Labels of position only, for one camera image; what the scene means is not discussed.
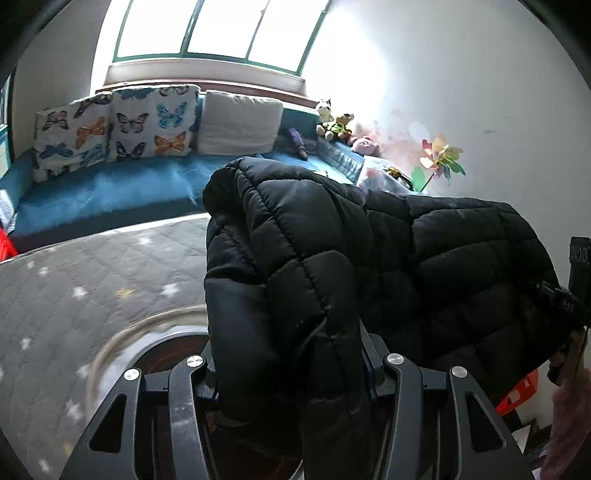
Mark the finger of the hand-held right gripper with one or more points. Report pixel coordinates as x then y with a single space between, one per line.
554 293

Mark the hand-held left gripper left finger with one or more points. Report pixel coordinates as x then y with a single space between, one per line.
184 406

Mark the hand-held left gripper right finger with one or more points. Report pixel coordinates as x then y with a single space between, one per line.
401 392

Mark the black puffer jacket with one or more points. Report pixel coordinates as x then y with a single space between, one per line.
332 267

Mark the person's right forearm pink sleeve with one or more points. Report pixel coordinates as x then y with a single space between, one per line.
568 429

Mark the person's right hand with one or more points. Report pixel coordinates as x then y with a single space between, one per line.
569 357

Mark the grey quilted mattress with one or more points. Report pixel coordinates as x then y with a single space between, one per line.
92 295

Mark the colourful paper pinwheel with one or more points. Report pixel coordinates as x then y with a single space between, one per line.
441 159

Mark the clear plastic bag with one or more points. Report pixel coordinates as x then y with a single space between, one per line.
384 175

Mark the blue sofa bench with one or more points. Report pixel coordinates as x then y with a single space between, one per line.
115 184

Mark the pink pig plush toy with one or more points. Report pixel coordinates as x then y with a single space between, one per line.
365 145

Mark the red cloth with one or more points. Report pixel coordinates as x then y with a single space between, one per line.
6 244

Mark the purple plush toy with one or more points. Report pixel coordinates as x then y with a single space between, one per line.
298 142

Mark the brown bear plush toy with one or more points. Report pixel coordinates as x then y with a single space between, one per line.
338 127

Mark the butterfly print pillow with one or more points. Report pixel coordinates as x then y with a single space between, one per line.
154 122
69 138

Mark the white pillow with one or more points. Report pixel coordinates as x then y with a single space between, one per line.
239 122

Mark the white dog plush toy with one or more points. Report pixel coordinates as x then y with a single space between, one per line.
325 110

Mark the green-framed window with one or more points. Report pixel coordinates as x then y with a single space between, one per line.
217 27

